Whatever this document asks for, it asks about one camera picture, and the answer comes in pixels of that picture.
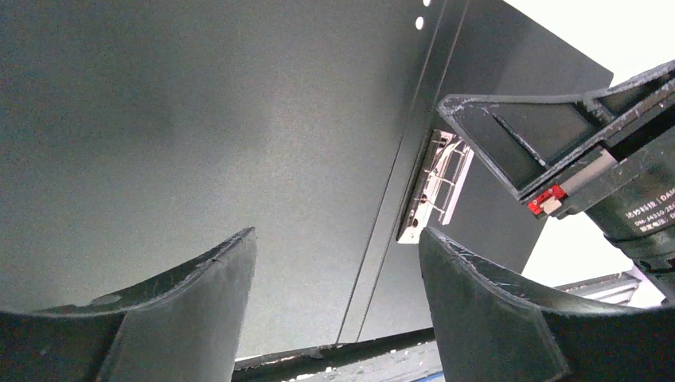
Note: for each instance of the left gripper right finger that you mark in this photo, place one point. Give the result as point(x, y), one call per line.
point(492, 324)

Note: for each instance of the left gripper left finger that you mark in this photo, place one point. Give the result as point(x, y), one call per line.
point(181, 325)

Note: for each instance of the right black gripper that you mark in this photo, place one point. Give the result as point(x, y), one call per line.
point(565, 154)

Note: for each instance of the metal folder clip mechanism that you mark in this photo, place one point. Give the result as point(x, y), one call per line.
point(437, 187)

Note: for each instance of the red black clip folder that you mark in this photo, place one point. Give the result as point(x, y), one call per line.
point(136, 135)

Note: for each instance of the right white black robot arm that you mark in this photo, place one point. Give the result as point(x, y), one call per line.
point(647, 240)

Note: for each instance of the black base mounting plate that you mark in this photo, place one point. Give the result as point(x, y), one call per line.
point(275, 367)

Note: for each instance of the slotted cable duct rail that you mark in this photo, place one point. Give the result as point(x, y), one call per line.
point(618, 288)

